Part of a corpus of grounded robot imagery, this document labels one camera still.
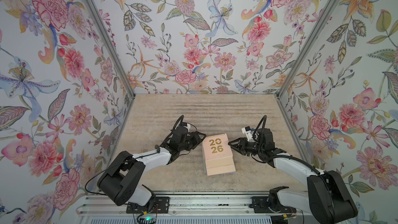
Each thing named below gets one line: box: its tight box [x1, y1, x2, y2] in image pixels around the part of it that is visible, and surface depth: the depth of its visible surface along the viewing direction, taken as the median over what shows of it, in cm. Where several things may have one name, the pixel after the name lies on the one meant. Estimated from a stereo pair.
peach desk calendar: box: [201, 132, 236, 176], surface depth 85 cm
